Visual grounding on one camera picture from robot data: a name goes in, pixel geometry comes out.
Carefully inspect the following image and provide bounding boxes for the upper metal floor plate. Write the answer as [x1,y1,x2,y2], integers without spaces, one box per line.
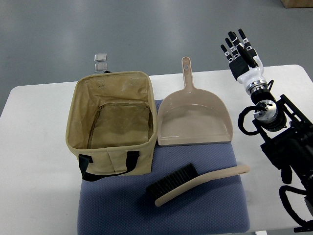
[94,53,107,62]

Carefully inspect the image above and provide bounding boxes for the blue padded mat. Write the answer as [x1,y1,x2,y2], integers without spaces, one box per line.
[77,99,251,235]

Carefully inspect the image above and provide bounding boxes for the cardboard box corner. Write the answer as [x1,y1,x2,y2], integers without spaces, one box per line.
[281,0,313,8]

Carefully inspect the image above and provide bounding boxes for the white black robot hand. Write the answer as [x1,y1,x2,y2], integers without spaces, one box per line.
[221,29,268,95]

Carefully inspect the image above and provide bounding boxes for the yellow fabric bag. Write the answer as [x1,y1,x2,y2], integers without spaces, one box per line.
[66,71,157,182]

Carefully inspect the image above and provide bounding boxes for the beige brush black bristles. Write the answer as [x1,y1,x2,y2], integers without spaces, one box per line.
[146,163,250,207]

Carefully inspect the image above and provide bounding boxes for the beige plastic dustpan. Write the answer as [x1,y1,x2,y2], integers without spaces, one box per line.
[157,57,233,146]

